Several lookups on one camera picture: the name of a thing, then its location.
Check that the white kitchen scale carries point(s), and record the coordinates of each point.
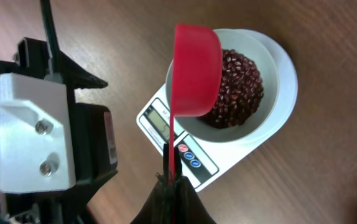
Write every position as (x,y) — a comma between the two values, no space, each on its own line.
(202,161)

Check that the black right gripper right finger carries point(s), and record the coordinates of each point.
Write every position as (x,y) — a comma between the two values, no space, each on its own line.
(189,209)

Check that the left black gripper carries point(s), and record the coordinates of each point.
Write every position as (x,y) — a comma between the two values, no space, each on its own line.
(94,149)

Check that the grey-white bowl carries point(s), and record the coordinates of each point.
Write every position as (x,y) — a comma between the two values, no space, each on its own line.
(257,124)

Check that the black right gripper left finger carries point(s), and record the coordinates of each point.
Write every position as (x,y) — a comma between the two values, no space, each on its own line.
(157,208)

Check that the beans in bowl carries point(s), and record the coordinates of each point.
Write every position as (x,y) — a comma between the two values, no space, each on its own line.
(240,94)

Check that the red measuring scoop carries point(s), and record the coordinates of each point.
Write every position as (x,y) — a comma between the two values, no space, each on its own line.
(195,79)

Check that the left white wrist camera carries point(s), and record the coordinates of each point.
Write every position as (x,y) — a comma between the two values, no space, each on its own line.
(36,153)

